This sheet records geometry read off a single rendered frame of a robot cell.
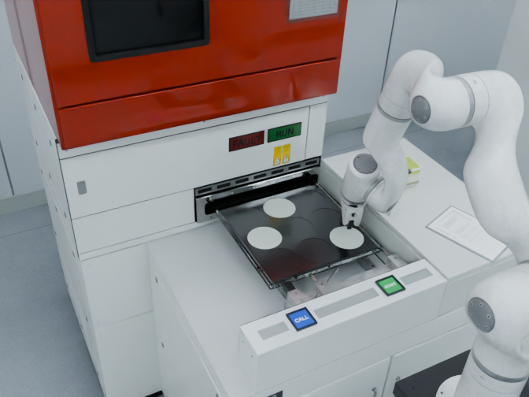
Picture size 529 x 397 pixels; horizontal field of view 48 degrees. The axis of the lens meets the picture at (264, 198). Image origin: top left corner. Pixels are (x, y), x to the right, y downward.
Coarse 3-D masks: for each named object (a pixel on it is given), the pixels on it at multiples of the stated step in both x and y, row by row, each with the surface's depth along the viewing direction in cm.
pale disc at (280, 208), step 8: (272, 200) 187; (280, 200) 187; (288, 200) 188; (264, 208) 184; (272, 208) 184; (280, 208) 184; (288, 208) 184; (272, 216) 181; (280, 216) 181; (288, 216) 181
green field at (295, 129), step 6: (288, 126) 181; (294, 126) 182; (300, 126) 184; (270, 132) 179; (276, 132) 180; (282, 132) 182; (288, 132) 183; (294, 132) 184; (270, 138) 180; (276, 138) 182; (282, 138) 183
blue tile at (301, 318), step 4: (300, 312) 141; (304, 312) 141; (292, 316) 140; (296, 316) 140; (300, 316) 140; (304, 316) 140; (308, 316) 140; (292, 320) 139; (296, 320) 139; (300, 320) 139; (304, 320) 139; (308, 320) 139; (312, 320) 139; (296, 324) 138; (300, 324) 138; (304, 324) 138; (308, 324) 138
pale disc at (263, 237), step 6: (258, 228) 176; (264, 228) 176; (270, 228) 176; (252, 234) 173; (258, 234) 174; (264, 234) 174; (270, 234) 174; (276, 234) 174; (252, 240) 171; (258, 240) 171; (264, 240) 171; (270, 240) 171; (276, 240) 172; (258, 246) 169; (264, 246) 169; (270, 246) 170; (276, 246) 170
